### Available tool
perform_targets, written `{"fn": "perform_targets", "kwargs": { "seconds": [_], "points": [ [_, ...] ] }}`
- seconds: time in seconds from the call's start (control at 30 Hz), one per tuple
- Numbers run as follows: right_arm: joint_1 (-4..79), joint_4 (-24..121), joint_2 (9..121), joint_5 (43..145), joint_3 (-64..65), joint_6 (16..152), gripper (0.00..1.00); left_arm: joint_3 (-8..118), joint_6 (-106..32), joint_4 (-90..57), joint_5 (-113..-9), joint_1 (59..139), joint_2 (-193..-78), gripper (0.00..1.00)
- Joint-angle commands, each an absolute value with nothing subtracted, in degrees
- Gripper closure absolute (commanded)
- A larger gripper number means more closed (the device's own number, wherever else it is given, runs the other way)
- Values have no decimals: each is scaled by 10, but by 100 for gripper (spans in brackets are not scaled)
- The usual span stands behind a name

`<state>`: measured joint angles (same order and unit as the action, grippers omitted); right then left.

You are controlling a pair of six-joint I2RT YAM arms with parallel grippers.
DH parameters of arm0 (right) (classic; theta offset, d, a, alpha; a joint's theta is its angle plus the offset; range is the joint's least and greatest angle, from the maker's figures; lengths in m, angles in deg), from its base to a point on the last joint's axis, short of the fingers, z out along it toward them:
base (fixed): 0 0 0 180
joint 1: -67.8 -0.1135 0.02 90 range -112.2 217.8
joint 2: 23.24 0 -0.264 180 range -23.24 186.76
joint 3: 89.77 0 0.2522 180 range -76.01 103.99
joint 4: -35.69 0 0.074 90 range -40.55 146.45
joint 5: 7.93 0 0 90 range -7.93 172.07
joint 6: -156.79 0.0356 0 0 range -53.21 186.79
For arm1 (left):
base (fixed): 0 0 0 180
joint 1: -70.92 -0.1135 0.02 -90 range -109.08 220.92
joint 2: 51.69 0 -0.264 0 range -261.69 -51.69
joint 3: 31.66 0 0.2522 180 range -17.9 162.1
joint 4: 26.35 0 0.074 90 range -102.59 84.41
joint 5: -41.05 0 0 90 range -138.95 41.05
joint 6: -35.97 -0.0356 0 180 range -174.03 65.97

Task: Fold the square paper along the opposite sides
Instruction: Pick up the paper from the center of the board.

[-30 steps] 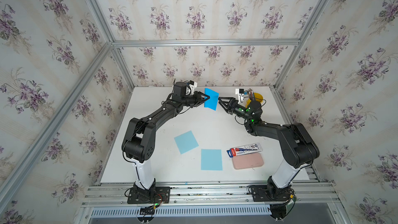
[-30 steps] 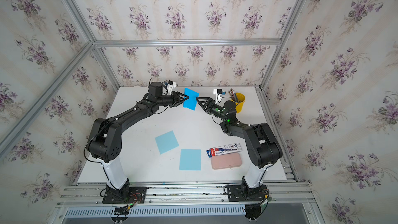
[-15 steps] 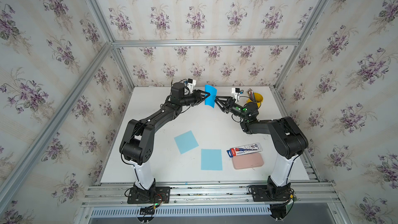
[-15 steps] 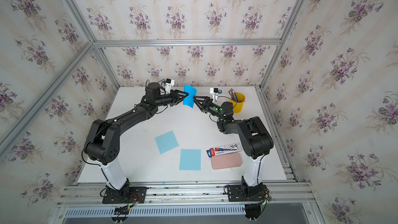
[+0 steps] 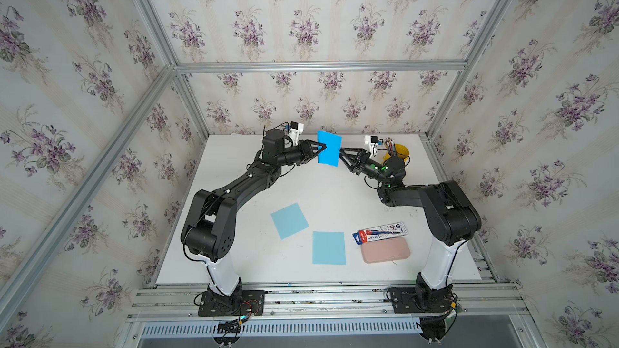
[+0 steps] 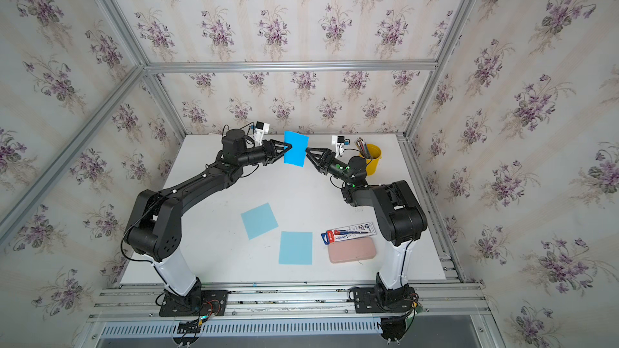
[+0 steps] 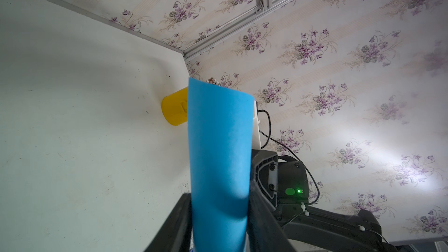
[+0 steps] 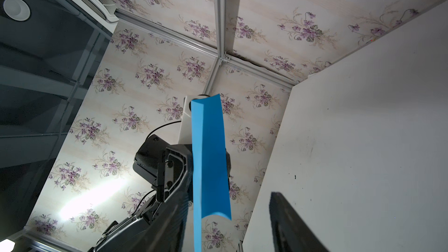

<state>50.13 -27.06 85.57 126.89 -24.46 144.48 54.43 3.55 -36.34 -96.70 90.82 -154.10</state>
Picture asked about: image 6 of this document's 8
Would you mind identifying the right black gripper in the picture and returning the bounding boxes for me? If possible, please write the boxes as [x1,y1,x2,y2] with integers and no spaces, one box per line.
[305,149,352,187]

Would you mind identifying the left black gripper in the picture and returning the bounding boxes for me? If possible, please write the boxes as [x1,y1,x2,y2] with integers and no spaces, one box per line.
[234,140,291,169]

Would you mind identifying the bright blue square paper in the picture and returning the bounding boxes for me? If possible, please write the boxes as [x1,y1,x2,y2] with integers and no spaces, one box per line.
[284,131,309,168]

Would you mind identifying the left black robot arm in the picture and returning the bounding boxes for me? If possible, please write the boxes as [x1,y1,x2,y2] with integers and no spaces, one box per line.
[122,129,293,297]

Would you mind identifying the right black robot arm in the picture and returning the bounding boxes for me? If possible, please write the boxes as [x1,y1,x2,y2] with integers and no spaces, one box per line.
[306,148,427,308]

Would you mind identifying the light blue tilted paper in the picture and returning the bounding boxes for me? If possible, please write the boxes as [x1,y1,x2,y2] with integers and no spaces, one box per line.
[241,203,278,239]

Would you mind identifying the light blue front paper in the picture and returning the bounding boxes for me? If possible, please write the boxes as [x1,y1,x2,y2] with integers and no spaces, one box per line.
[278,231,313,265]

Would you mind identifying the colored pencils bundle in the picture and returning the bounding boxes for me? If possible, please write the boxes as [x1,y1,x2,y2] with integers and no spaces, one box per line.
[356,137,372,160]

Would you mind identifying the yellow pencil cup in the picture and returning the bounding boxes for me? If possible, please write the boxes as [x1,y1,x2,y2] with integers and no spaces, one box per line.
[365,144,382,176]

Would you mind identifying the pink eraser case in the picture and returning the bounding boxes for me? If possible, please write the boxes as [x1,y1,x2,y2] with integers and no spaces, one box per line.
[327,237,377,264]

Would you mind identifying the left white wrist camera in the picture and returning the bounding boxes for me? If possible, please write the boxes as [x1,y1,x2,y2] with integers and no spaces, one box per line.
[251,121,270,146]

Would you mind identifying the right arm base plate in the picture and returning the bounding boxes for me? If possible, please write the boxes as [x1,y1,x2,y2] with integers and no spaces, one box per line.
[348,285,419,314]

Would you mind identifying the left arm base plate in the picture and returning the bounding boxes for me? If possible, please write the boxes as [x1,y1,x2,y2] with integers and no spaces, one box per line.
[156,290,230,317]

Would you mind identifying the aluminium front rail frame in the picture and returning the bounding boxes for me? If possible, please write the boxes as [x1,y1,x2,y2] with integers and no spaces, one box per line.
[75,282,506,347]

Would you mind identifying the white vented cable duct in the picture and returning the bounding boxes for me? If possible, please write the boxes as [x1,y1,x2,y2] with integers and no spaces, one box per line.
[101,317,383,339]

